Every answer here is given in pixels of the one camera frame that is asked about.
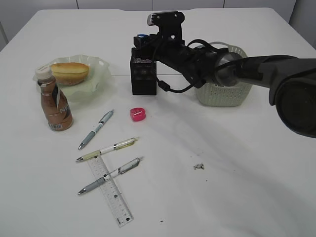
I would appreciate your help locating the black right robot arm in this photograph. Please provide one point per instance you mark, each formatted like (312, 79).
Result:
(291, 81)

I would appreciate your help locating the frosted green glass plate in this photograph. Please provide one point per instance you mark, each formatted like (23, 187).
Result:
(97, 78)

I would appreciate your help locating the black mesh pen holder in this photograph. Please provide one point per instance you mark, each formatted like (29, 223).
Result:
(142, 71)

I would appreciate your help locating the blue pencil sharpener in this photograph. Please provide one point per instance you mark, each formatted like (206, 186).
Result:
(142, 35)

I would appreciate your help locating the brown Nescafe coffee bottle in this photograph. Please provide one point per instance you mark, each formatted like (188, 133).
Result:
(53, 101)

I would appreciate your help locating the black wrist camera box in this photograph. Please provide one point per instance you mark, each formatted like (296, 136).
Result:
(168, 22)

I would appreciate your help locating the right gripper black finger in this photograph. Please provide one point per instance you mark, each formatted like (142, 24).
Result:
(140, 42)

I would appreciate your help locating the lilac grip white pen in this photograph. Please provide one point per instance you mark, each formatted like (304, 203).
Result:
(106, 177)

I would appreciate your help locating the pink pencil sharpener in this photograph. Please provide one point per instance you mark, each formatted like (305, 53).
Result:
(137, 114)

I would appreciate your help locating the cream grip white pen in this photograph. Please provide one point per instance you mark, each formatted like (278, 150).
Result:
(114, 147)

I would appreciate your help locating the tiny grey paper scrap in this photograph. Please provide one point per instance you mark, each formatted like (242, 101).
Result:
(199, 166)

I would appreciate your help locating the grey grip white pen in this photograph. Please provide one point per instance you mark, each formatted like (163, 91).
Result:
(93, 132)

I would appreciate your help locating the golden bread roll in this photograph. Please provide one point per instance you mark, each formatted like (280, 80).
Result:
(70, 73)

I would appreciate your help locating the pale green plastic basket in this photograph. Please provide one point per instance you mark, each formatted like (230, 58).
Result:
(219, 96)

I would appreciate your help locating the clear plastic ruler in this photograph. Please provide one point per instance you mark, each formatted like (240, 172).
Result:
(111, 193)

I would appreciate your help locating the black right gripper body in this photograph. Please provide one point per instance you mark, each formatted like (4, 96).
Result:
(172, 53)

